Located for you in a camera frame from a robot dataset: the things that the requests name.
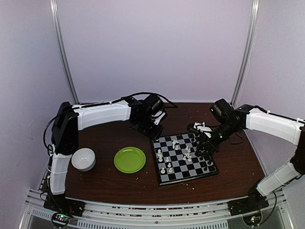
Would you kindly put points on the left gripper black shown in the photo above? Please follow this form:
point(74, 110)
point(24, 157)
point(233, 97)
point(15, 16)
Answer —
point(155, 134)

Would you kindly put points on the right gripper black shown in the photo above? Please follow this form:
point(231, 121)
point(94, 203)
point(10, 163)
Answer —
point(204, 143)

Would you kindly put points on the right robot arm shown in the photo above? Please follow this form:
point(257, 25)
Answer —
point(253, 117)

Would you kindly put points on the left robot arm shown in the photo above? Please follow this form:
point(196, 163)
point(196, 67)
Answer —
point(71, 119)

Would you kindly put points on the black and white chessboard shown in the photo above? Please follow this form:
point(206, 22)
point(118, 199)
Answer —
point(179, 150)

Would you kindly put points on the lime green plate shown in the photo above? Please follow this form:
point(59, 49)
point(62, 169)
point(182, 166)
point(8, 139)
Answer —
point(129, 160)

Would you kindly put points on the white bowl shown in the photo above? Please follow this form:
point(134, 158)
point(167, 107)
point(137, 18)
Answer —
point(83, 159)

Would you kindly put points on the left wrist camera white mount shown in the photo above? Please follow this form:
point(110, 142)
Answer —
point(157, 119)

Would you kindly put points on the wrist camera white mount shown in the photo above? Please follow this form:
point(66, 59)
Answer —
point(199, 129)
point(157, 119)

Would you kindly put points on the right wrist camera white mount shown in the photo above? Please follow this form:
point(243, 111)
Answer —
point(199, 129)

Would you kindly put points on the right aluminium corner post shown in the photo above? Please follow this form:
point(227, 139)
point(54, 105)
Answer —
point(247, 50)

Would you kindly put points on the aluminium corner post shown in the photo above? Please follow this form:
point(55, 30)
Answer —
point(63, 55)
point(247, 50)

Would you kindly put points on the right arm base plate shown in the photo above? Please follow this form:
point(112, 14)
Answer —
point(245, 205)

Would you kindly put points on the aluminium front rail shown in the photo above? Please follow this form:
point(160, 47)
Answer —
point(205, 215)

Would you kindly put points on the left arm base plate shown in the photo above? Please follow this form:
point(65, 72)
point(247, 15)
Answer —
point(60, 203)

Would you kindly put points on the left aluminium corner post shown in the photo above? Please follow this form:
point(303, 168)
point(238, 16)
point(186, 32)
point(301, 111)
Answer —
point(63, 55)

